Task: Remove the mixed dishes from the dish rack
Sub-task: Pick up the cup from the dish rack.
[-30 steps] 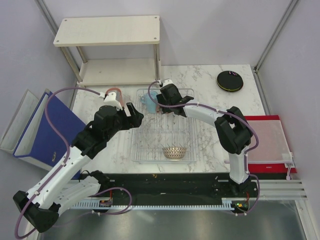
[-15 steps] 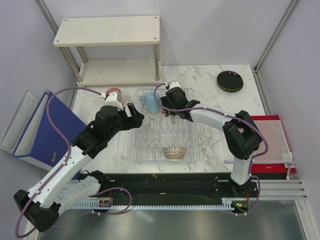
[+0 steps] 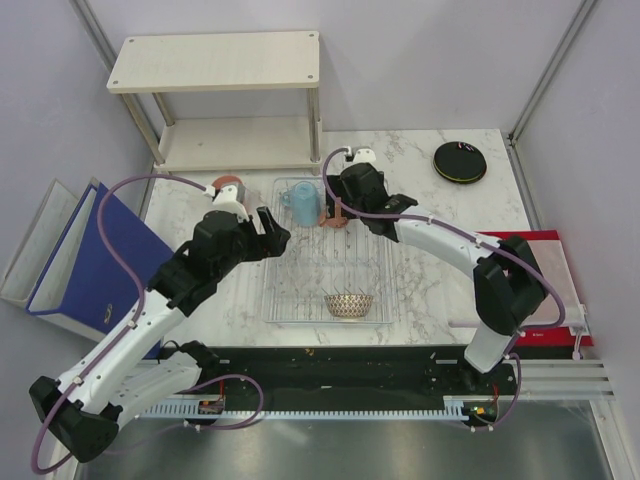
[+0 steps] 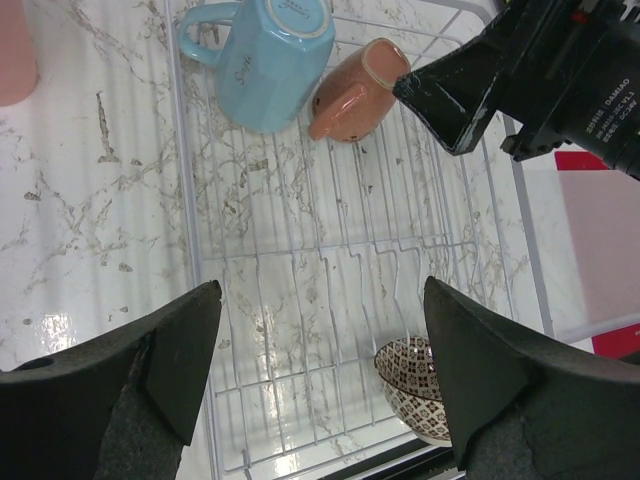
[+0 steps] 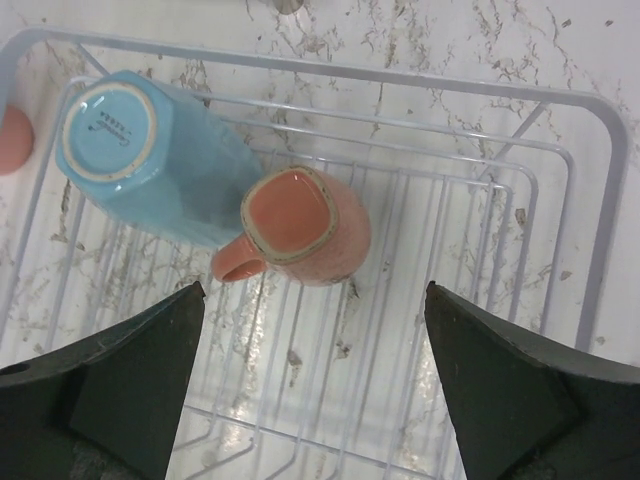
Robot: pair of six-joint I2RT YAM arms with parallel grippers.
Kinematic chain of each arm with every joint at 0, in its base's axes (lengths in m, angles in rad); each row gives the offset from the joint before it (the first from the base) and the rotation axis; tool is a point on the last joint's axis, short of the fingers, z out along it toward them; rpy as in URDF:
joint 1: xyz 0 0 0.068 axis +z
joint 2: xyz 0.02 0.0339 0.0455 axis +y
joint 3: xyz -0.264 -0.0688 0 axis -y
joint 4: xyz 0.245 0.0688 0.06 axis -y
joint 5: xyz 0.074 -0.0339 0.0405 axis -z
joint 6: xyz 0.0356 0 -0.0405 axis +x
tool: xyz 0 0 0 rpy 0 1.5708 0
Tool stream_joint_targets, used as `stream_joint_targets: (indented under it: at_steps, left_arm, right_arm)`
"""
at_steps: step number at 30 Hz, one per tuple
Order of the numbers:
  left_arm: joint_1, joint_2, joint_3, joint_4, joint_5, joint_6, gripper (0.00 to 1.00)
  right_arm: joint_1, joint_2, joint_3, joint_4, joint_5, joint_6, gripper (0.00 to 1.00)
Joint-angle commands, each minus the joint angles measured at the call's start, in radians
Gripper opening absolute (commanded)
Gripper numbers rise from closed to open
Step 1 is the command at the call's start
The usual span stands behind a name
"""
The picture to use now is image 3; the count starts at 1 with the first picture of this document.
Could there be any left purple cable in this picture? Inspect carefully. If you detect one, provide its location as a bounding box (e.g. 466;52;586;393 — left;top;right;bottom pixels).
30;174;209;475

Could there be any white two-tier shelf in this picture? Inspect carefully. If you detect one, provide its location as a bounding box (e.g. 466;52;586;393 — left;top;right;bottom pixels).
107;31;322;173

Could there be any white cable duct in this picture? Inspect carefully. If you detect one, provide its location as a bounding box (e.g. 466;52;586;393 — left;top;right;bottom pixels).
135;395;493;421

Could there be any small orange mug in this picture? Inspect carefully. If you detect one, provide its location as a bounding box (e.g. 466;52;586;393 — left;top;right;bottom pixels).
318;204;349;229

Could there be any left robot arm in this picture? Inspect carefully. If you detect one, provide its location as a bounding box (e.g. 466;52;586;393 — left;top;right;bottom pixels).
29;207;291;463

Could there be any blue binder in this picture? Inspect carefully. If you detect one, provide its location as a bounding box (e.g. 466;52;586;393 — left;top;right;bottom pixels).
26;181;173;342

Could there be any purple cable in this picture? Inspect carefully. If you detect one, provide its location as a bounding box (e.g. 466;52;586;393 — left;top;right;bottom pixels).
30;174;209;475
321;147;569;431

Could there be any patterned bowl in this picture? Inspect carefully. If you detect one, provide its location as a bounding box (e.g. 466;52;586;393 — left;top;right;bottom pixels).
324;293;374;319

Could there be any white wire dish rack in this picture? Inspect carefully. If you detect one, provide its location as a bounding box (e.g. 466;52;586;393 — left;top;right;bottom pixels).
262;177;395;325

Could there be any red folder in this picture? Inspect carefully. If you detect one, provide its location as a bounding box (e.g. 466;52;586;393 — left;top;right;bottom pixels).
485;230;593;349

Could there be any black plate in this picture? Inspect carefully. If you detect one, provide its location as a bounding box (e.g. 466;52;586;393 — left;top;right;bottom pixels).
433;141;488;177

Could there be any blue mug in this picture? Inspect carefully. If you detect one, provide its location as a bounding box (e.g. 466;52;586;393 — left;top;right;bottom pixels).
280;181;320;227

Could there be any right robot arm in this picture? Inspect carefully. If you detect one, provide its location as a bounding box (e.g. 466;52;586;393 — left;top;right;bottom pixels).
322;162;549;394

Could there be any tall pink cup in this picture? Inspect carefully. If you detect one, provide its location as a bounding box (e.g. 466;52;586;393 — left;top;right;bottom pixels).
211;174;243;190

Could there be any grey file holder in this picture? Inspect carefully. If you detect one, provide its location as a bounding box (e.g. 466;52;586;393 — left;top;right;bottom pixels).
1;179;79;309

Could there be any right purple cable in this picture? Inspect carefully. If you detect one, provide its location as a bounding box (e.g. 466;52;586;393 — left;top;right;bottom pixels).
321;147;569;431

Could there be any translucent plastic sleeve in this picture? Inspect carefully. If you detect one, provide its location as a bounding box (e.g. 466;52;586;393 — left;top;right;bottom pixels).
442;240;585;328

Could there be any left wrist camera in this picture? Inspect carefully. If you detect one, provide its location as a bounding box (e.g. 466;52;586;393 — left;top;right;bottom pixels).
203;182;261;221

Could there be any green plate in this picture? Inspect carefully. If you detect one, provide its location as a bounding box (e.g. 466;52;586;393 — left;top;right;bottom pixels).
436;169;486;185

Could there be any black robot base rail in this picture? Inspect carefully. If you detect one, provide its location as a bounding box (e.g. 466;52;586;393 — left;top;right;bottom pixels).
196;345;517;398

